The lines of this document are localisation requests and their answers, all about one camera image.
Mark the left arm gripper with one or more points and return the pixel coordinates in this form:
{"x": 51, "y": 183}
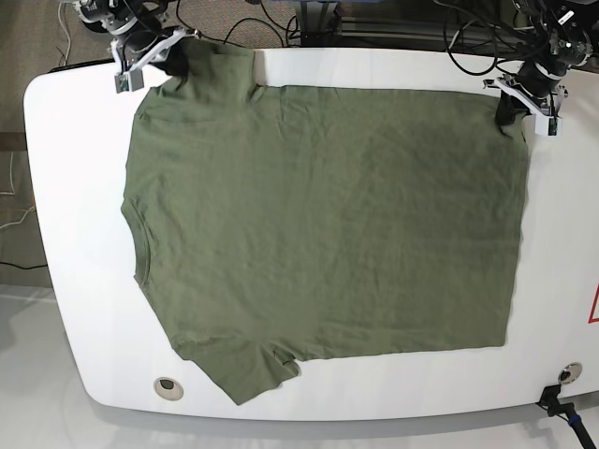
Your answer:
{"x": 535, "y": 88}

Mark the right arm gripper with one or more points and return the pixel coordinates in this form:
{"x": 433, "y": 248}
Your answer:
{"x": 136, "y": 48}

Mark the olive green T-shirt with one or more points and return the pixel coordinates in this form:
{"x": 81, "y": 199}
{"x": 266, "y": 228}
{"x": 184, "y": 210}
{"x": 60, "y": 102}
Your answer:
{"x": 277, "y": 225}

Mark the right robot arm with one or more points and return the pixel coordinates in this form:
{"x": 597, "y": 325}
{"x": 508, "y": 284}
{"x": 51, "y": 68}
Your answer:
{"x": 118, "y": 17}

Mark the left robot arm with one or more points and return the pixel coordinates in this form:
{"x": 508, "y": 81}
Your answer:
{"x": 564, "y": 35}

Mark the red triangle sticker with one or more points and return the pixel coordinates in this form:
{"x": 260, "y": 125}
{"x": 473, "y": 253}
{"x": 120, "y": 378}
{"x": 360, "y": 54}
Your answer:
{"x": 593, "y": 317}

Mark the right silver table grommet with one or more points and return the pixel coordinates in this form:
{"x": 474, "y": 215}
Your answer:
{"x": 570, "y": 373}

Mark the silver table grommet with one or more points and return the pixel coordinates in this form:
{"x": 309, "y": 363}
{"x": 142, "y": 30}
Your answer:
{"x": 570, "y": 373}
{"x": 168, "y": 389}

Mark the left silver table grommet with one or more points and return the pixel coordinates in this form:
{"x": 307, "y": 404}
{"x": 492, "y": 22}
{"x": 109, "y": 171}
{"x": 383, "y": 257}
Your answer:
{"x": 168, "y": 389}

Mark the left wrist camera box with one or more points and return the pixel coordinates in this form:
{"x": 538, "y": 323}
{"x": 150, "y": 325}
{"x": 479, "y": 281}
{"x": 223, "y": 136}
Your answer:
{"x": 548, "y": 126}

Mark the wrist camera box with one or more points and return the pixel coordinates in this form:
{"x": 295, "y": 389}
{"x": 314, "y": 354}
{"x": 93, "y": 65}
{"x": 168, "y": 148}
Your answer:
{"x": 129, "y": 81}
{"x": 548, "y": 126}

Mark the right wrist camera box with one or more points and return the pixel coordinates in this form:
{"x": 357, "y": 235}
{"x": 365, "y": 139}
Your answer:
{"x": 129, "y": 81}

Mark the black aluminium frame post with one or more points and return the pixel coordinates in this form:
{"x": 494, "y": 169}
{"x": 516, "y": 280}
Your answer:
{"x": 318, "y": 23}

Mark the black clamp with cable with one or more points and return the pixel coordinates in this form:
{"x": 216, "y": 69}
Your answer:
{"x": 550, "y": 403}

